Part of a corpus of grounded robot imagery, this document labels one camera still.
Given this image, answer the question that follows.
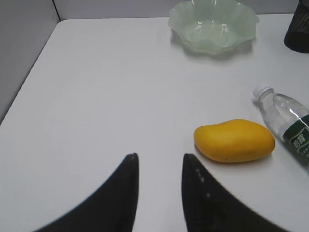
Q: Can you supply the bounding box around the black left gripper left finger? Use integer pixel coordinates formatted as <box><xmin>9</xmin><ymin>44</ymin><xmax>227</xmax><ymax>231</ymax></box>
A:
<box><xmin>39</xmin><ymin>153</ymin><xmax>139</xmax><ymax>232</ymax></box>

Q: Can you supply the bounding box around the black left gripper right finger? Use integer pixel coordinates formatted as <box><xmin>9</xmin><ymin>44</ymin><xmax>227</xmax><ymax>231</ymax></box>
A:
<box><xmin>183</xmin><ymin>154</ymin><xmax>284</xmax><ymax>232</ymax></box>

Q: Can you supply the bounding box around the yellow mango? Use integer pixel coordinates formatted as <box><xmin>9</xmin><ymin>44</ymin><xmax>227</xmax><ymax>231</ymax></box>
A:
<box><xmin>194</xmin><ymin>119</ymin><xmax>275</xmax><ymax>163</ymax></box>

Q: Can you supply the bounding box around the clear water bottle green label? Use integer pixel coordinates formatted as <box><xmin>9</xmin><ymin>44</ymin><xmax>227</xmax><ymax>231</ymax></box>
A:
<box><xmin>253</xmin><ymin>85</ymin><xmax>309</xmax><ymax>171</ymax></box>

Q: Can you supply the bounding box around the pale green wavy glass plate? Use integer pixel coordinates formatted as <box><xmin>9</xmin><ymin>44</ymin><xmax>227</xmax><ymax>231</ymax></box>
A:
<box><xmin>168</xmin><ymin>0</ymin><xmax>259</xmax><ymax>55</ymax></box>

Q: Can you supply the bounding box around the black mesh pen holder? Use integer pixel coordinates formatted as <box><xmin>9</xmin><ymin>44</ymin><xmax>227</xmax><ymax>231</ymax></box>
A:
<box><xmin>284</xmin><ymin>0</ymin><xmax>309</xmax><ymax>54</ymax></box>

